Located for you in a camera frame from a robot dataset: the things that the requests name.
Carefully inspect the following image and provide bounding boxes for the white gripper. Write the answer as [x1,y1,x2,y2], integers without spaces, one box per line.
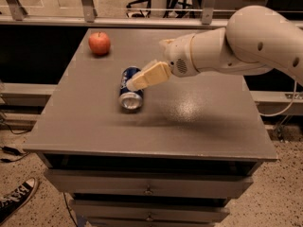
[128,34,198,91]

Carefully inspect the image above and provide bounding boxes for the blue pepsi can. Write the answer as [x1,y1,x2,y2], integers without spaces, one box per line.
[118,66,144,110]

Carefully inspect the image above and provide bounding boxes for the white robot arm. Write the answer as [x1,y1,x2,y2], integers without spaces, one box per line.
[126,6,303,91]

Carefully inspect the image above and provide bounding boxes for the black office chair base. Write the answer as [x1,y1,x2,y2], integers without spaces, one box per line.
[126,0,193,19]

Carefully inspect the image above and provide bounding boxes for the red apple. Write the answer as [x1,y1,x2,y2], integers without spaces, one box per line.
[88,32,111,56]

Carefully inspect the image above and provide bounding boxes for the grey drawer cabinet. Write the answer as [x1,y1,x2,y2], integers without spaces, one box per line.
[25,29,276,227]

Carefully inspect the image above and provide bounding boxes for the top grey drawer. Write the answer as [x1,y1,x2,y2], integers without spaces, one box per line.
[45,169,253,199]

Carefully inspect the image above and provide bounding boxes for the grey drawer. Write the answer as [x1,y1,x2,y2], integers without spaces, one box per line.
[45,169,253,199]
[69,200,229,222]

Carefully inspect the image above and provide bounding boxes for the black canvas sneaker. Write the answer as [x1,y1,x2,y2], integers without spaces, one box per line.
[0,177,39,225]

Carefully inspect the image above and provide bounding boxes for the metal railing frame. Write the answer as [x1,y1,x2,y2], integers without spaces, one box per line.
[0,0,303,31]

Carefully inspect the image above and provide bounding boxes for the black power adapter cable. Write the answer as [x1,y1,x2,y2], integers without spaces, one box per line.
[0,145,31,164]

